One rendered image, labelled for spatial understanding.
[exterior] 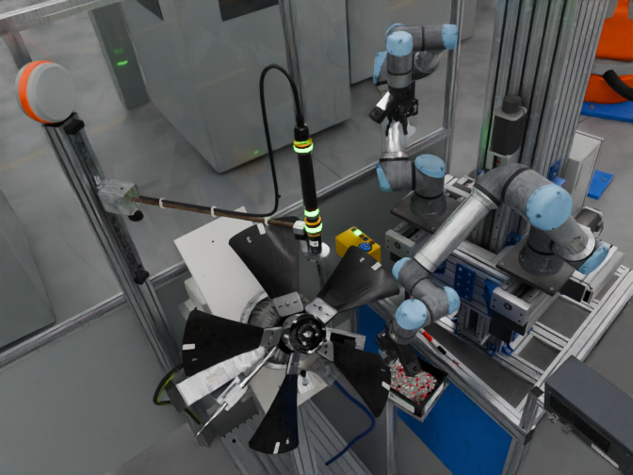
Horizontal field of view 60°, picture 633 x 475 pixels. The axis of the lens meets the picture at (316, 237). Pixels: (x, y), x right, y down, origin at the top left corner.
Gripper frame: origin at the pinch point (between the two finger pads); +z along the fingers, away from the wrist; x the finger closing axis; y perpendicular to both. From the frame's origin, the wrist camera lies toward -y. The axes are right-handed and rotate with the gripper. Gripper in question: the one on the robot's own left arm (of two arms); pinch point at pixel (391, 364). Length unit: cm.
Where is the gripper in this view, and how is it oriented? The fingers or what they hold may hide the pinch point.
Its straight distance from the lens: 179.8
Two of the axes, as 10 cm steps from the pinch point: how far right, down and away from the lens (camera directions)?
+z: -0.9, 5.6, 8.3
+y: -5.8, -7.0, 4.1
